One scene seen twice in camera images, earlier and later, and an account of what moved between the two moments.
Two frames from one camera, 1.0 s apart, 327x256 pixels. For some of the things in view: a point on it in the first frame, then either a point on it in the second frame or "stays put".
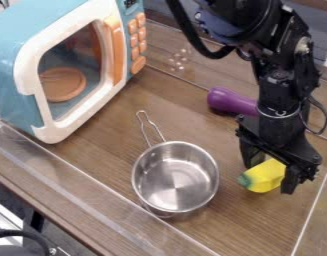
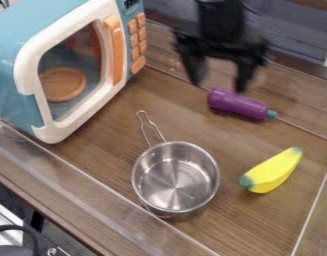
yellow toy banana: x=263 y=177 stays put
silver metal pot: x=175 y=174 stays put
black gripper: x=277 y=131 -> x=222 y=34
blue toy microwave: x=64 y=55 stays put
